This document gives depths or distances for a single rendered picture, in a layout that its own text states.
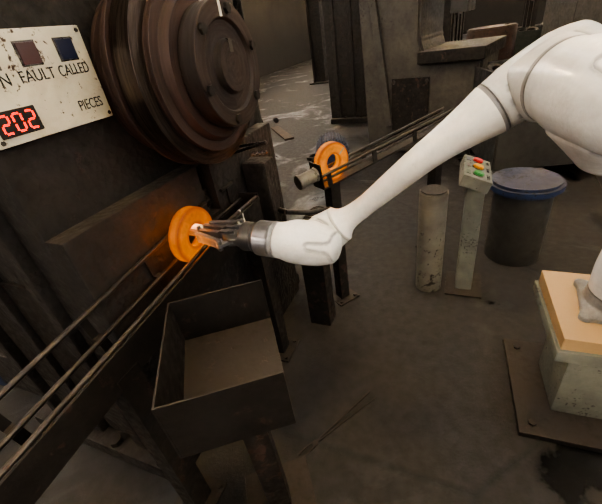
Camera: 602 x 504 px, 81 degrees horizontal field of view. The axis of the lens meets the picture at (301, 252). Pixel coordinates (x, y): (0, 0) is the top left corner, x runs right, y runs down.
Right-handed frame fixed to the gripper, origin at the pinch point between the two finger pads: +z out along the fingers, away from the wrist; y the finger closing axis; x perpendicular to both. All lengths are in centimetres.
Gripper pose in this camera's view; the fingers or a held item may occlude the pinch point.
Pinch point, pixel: (191, 229)
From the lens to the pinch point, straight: 100.0
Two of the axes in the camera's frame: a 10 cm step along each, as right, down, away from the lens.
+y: 3.6, -5.4, 7.6
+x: -1.0, -8.3, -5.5
